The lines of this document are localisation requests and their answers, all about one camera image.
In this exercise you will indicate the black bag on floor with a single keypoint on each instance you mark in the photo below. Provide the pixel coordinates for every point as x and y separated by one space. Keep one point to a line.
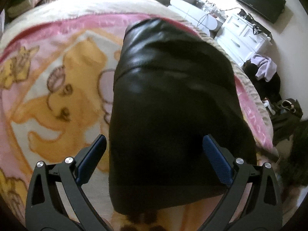
286 120

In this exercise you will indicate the beige bed cover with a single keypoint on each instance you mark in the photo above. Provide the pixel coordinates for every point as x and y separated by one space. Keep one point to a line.
70 9

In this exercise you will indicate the white drawer dresser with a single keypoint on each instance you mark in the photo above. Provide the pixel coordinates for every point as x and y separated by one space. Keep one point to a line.
240 41

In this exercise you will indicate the black leather jacket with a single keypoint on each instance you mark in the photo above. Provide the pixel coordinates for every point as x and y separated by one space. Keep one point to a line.
171 88

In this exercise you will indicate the white long desk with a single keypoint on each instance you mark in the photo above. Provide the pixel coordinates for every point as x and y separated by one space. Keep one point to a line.
200 19

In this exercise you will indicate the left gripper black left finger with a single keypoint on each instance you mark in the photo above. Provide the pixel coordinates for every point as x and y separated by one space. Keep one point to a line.
44 207

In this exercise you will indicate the lilac garment on chair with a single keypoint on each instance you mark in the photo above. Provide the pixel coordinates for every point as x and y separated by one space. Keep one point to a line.
266 68

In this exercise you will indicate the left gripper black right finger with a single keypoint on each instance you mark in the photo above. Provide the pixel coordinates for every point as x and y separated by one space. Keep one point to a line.
252 201

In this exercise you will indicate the pink cartoon bear blanket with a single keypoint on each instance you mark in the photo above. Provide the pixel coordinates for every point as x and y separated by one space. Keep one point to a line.
57 95

